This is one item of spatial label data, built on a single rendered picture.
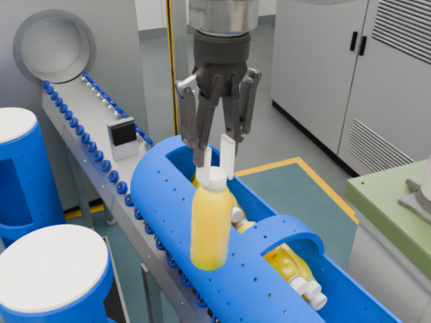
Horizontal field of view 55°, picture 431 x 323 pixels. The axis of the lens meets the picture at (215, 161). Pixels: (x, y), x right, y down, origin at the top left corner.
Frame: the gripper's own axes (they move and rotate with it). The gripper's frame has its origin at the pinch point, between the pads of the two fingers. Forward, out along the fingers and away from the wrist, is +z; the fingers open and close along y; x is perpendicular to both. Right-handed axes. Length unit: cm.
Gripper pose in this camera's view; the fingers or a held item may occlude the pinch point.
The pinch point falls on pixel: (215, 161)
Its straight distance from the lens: 64.9
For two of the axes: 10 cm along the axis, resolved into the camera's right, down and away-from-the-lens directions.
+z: -0.5, 8.5, 5.2
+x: 5.5, 4.5, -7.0
